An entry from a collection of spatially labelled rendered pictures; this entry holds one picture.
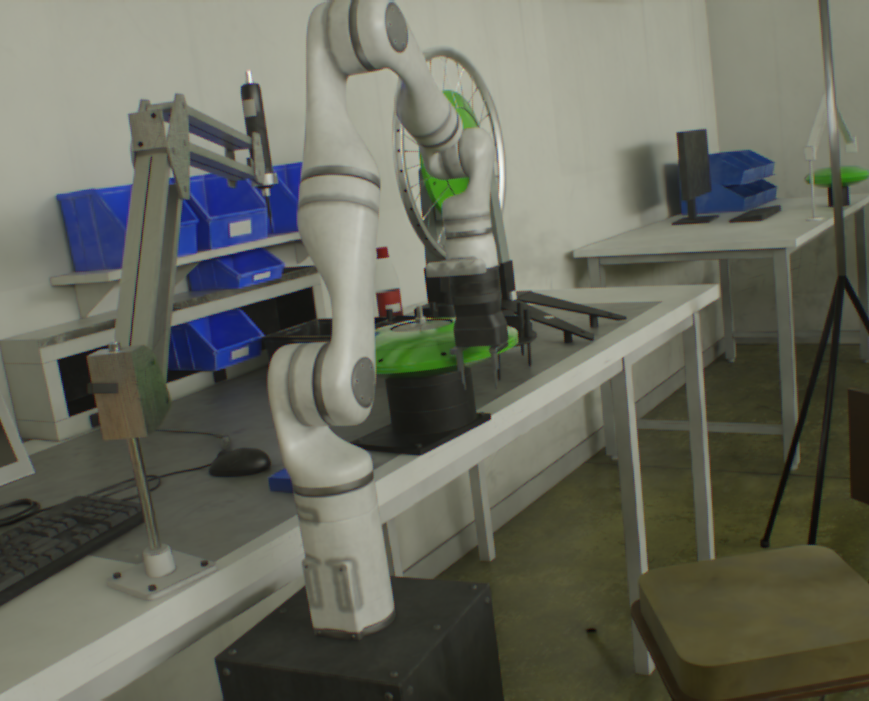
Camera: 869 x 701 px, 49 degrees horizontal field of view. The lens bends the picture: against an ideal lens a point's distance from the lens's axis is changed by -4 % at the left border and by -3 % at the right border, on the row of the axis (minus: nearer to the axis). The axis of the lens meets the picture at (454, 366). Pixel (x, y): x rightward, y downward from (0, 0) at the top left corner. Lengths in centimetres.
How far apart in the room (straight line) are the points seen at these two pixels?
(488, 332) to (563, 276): 267
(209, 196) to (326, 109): 136
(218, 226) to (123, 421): 114
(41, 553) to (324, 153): 63
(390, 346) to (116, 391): 53
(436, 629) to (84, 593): 42
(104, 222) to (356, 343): 115
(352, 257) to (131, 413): 31
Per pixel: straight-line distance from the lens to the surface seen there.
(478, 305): 145
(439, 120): 133
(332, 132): 113
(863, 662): 155
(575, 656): 277
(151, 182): 133
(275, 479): 146
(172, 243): 132
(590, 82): 452
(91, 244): 217
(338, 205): 108
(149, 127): 135
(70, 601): 124
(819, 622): 158
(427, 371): 150
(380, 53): 117
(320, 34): 119
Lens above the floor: 136
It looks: 12 degrees down
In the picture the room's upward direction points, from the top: 7 degrees counter-clockwise
